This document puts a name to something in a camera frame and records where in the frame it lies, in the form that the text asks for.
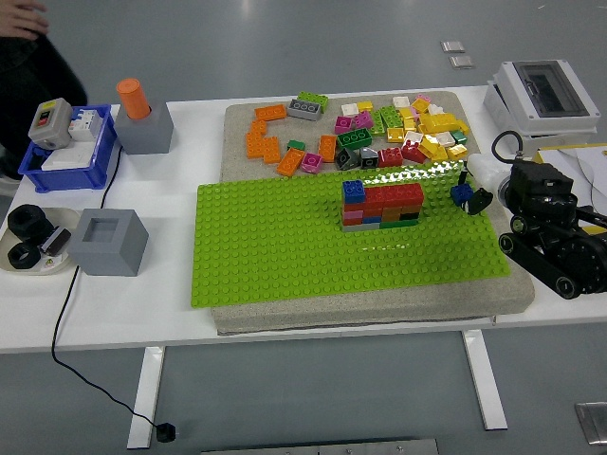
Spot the metal floor hatch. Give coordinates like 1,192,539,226
574,401,607,446

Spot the grey-brown mat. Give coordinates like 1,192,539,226
211,89,537,337

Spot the black hex nut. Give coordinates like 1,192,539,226
8,204,51,243
7,242,42,271

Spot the white tray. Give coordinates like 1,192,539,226
0,207,82,278

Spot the black power cord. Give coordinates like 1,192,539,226
50,144,162,430

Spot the white circuit breaker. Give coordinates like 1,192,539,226
68,107,103,142

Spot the blue plastic bin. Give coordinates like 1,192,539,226
17,103,119,193

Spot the long dark green brick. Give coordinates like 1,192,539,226
336,128,372,150

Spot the blue toy brick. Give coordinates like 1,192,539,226
341,179,366,205
450,183,474,209

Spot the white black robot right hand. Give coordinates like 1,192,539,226
455,154,508,217

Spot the yellow and white cardboard box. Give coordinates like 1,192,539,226
533,144,607,238

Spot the person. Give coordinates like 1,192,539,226
0,33,89,184

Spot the orange cylinder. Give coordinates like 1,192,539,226
117,79,153,121

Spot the grey push-button switch box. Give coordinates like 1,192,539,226
28,98,73,149

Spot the grey electrical distribution box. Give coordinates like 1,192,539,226
482,59,601,148

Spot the green studded baseplate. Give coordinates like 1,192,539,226
189,158,513,309

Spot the person's hand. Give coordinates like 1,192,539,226
0,0,51,42

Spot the white table leg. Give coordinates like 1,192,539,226
462,330,508,431
126,346,166,450

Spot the grey block with round socket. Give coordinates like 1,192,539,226
115,100,173,155

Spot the grey metal plate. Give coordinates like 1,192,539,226
198,438,440,455

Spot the grey block with square recess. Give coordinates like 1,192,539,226
67,208,150,278

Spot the small dark relay module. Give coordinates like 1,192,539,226
40,226,72,257

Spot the black plug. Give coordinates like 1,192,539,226
156,421,180,445

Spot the red toy brick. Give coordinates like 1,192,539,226
377,147,404,168
401,140,428,165

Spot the multicolour stacked brick wall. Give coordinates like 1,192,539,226
340,182,425,233

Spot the large yellow toy brick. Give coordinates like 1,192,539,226
419,112,469,136

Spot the white wall switch panel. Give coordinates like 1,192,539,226
40,144,94,171

